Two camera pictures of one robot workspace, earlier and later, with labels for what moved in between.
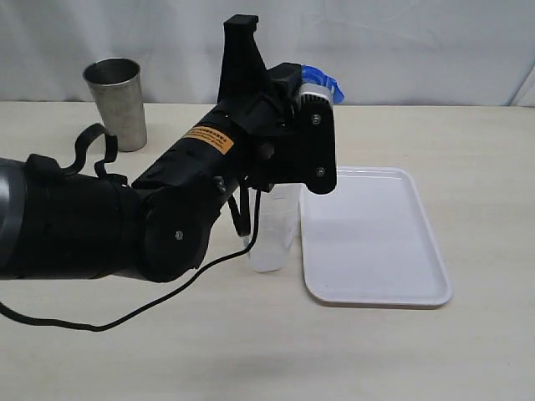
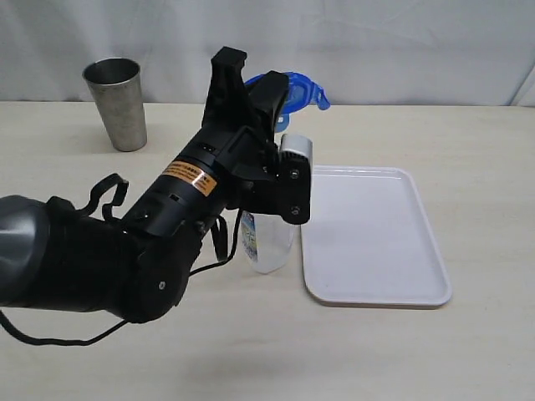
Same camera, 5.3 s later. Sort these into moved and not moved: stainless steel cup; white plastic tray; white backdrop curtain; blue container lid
Moved: blue container lid
Not moved: stainless steel cup; white plastic tray; white backdrop curtain
